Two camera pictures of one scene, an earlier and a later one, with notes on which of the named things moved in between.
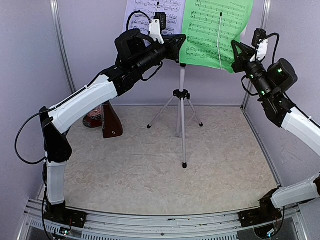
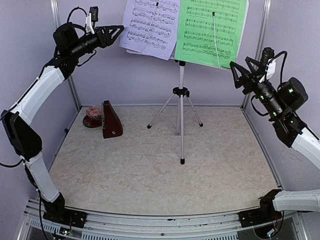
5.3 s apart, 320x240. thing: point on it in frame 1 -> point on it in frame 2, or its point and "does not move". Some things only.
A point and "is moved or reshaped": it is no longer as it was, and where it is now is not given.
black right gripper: (239, 65) -> (255, 76)
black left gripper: (174, 45) -> (104, 37)
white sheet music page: (138, 14) is moved or reshaped
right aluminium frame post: (265, 22) does not move
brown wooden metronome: (111, 124) does not move
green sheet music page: (210, 26) does not move
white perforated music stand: (182, 97) is moved or reshaped
